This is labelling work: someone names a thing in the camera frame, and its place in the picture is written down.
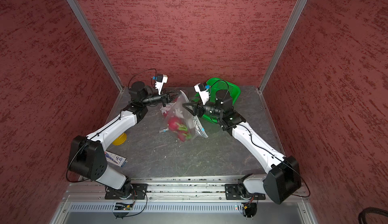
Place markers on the right corner aluminium profile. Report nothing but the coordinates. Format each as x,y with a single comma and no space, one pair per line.
291,23

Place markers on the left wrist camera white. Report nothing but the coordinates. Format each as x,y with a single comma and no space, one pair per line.
159,81

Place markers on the clear zip-top bag front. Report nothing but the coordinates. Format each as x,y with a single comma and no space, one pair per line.
192,123

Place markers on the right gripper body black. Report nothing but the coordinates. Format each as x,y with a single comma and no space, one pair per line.
200,106

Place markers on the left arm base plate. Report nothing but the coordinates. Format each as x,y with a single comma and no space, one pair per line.
136,191

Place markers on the yellow cup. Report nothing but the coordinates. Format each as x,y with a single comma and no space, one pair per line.
120,140

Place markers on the green plastic basket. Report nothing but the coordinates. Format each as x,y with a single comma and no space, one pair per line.
217,84

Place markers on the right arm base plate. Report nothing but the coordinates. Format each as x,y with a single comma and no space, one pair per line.
233,192

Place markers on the clear zip-top bag rear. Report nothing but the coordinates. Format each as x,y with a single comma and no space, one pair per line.
171,109

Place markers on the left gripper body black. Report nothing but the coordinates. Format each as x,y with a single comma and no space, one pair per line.
164,98

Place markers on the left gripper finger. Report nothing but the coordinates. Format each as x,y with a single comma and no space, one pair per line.
173,99
174,94

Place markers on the aluminium rail frame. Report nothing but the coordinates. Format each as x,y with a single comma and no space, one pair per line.
179,200

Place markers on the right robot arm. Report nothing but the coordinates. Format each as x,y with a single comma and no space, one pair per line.
283,173

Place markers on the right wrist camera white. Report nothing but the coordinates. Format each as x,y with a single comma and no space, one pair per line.
203,90

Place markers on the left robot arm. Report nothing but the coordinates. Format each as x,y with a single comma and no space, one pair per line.
87,153

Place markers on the small printed packet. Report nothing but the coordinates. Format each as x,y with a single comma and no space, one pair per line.
115,159

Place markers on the clear zip-top bag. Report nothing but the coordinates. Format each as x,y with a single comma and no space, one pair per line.
171,109
192,123

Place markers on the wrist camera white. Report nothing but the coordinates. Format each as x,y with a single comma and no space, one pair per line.
203,90
159,81

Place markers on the corner aluminium profile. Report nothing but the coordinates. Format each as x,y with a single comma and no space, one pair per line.
291,23
82,19

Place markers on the dragon fruit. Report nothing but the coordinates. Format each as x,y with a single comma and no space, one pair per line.
184,136
174,124

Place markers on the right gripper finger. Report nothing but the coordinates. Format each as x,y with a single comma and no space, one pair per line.
191,109
193,104

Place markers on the left corner aluminium profile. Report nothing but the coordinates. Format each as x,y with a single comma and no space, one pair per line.
82,19

